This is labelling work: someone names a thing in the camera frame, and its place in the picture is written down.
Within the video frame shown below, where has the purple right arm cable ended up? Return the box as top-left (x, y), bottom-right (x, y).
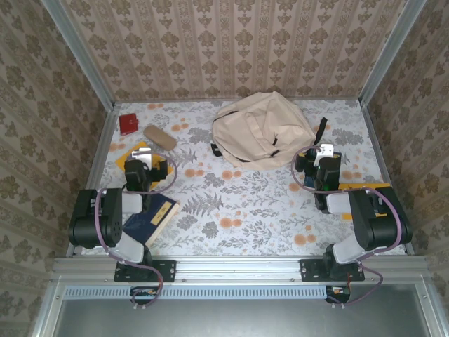
top-left (291, 145), bottom-right (404, 306)

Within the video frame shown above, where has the grey metal panel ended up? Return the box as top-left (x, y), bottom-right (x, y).
top-left (52, 298), bottom-right (432, 337)

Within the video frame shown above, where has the tan glasses case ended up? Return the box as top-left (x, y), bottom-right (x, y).
top-left (142, 125), bottom-right (177, 151)

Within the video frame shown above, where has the floral tablecloth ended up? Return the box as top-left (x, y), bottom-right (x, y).
top-left (81, 99), bottom-right (408, 256)

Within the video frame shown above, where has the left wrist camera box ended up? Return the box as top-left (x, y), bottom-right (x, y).
top-left (130, 147), bottom-right (152, 166)

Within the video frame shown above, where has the black cable connector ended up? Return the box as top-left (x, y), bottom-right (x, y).
top-left (324, 286), bottom-right (351, 305)
top-left (129, 286), bottom-right (159, 306)

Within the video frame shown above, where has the aluminium side rail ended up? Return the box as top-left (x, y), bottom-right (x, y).
top-left (66, 103), bottom-right (122, 257)
top-left (361, 101), bottom-right (415, 256)

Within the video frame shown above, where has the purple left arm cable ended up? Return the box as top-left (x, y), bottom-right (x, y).
top-left (93, 150), bottom-right (180, 310)

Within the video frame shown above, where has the aluminium corner post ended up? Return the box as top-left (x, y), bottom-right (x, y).
top-left (359, 0), bottom-right (427, 106)
top-left (41, 0), bottom-right (116, 110)

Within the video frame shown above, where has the yellow comic book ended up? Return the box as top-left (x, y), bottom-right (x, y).
top-left (338, 182), bottom-right (392, 222)
top-left (114, 140), bottom-right (175, 180)

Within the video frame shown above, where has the red wallet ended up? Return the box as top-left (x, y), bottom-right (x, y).
top-left (118, 114), bottom-right (140, 137)

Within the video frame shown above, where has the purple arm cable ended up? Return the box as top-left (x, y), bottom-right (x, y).
top-left (93, 150), bottom-right (180, 310)
top-left (291, 145), bottom-right (404, 306)

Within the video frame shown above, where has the grey slotted cable duct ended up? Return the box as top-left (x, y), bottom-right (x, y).
top-left (65, 284), bottom-right (329, 300)

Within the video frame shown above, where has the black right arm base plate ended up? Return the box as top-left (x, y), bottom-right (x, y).
top-left (300, 258), bottom-right (366, 283)

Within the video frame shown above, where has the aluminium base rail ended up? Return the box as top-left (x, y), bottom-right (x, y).
top-left (52, 256), bottom-right (431, 282)

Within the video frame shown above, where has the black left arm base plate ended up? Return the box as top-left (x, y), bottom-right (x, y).
top-left (114, 259), bottom-right (177, 283)

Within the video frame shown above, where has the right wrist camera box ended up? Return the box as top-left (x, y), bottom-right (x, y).
top-left (313, 142), bottom-right (334, 168)

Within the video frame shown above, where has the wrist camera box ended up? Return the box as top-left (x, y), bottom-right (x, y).
top-left (130, 147), bottom-right (152, 166)
top-left (313, 142), bottom-right (334, 168)

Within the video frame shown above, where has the beige fabric backpack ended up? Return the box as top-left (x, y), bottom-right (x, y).
top-left (210, 91), bottom-right (329, 169)

